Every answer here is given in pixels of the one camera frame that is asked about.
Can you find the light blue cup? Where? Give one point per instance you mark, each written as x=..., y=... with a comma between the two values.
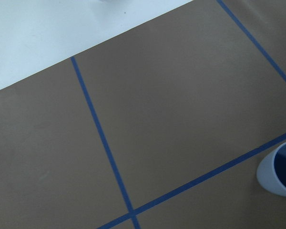
x=271, y=172

